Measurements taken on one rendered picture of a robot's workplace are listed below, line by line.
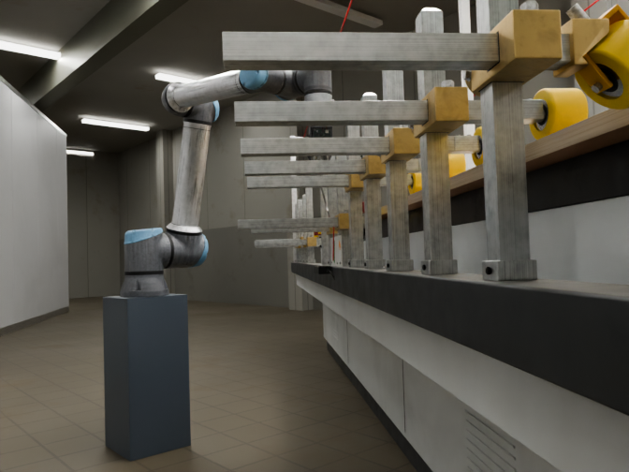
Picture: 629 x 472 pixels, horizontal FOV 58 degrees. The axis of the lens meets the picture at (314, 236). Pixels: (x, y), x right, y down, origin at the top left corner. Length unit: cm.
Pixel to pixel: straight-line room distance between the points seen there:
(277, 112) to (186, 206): 158
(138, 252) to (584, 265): 176
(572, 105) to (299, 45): 48
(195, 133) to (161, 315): 74
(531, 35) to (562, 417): 37
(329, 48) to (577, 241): 52
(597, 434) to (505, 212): 24
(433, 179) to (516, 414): 38
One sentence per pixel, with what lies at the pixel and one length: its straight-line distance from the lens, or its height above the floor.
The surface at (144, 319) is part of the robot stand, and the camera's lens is 226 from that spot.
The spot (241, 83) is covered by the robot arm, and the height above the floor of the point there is 129.
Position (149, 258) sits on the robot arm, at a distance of 231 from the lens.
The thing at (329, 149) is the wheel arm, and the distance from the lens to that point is 108.
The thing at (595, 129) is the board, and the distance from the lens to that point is 80.
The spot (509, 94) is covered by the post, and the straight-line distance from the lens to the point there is 68.
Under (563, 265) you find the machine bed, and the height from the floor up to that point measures 71.
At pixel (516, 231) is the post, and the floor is 75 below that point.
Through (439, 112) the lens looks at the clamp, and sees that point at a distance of 84.
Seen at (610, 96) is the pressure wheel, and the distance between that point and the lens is 72.
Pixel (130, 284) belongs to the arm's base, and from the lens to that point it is 232.
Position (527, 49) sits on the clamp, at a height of 93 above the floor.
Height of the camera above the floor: 73
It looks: 2 degrees up
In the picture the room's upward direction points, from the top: 2 degrees counter-clockwise
